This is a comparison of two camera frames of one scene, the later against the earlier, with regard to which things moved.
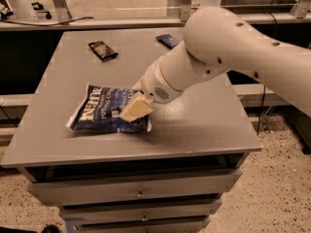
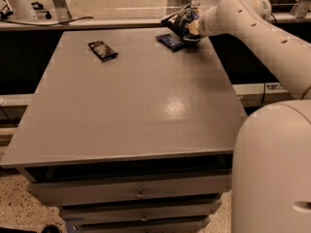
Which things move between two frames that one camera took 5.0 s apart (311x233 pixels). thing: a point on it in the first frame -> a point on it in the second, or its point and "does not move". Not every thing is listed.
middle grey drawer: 125,214 does not move
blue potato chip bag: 101,109 -> 178,20
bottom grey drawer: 139,223 does not move
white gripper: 152,83 -> 203,27
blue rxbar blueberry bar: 169,40 does not move
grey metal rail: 280,19 does not move
